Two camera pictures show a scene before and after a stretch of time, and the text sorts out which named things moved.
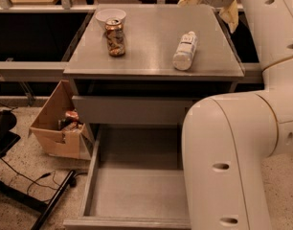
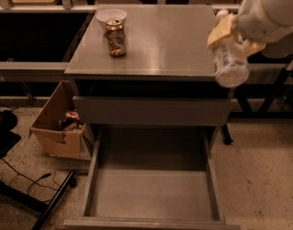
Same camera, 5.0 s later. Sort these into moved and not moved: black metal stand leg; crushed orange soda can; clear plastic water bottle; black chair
Moved: clear plastic water bottle
Not moved: crushed orange soda can; black chair; black metal stand leg
